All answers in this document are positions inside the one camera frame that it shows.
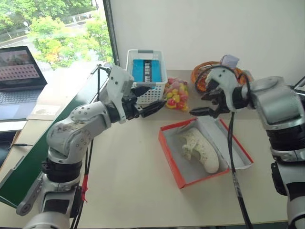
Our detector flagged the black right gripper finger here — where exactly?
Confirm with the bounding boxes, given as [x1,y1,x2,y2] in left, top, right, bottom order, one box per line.
[201,90,221,102]
[189,106,216,118]

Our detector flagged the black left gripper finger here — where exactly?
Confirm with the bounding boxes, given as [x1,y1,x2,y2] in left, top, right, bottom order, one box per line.
[140,100,168,118]
[131,85,153,98]

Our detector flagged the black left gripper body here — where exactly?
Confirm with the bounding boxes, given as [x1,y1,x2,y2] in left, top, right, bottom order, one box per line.
[121,92,144,120]

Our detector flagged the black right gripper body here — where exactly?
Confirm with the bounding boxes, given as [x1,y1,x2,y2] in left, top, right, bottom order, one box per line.
[211,89,231,119]

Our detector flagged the orange open shoebox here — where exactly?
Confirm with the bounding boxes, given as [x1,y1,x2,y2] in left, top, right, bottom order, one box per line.
[159,117,254,190]

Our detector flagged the white perforated plastic basket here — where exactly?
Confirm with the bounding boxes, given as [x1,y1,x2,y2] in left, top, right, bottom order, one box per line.
[125,49,169,105]

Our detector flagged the blue printed box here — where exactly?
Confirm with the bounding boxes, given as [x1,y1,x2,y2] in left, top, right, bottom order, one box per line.
[132,59,163,90]

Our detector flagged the bag of colourful candies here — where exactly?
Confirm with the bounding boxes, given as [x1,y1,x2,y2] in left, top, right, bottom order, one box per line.
[163,77,189,111]

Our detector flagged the pale lilac box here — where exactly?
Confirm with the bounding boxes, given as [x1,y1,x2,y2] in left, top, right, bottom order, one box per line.
[220,54,240,69]

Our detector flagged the white knit sneaker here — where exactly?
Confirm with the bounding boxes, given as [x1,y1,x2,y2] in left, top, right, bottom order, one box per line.
[177,128,219,174]

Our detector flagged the dark green white-rimmed panel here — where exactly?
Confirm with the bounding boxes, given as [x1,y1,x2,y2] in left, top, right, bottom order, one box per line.
[0,69,112,208]

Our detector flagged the dark laptop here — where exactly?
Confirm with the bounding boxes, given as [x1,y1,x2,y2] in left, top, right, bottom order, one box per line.
[0,45,48,120]

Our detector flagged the orange cable bundle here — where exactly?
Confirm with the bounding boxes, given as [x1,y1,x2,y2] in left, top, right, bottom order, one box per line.
[190,61,252,95]

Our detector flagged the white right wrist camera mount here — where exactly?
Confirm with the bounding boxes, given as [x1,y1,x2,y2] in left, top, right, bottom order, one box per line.
[205,66,241,113]

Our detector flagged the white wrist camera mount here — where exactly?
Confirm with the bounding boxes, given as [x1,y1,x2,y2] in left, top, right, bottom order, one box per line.
[205,66,241,113]
[106,64,135,125]

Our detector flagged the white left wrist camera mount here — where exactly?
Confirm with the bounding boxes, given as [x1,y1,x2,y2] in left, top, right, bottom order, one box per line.
[106,64,135,125]

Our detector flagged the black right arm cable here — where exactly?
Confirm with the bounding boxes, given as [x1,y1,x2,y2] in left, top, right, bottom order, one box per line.
[227,69,254,229]

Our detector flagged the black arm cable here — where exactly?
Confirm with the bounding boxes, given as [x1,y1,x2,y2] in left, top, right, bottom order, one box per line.
[227,69,254,229]
[70,63,112,229]

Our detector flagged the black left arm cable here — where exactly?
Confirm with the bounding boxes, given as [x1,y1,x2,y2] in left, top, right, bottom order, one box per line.
[70,63,112,229]

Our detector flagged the grey window frame post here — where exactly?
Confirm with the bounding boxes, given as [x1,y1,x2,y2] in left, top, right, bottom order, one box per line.
[102,0,120,66]

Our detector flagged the red cable tie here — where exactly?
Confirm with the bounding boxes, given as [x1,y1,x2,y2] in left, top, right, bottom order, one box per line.
[81,185,89,203]

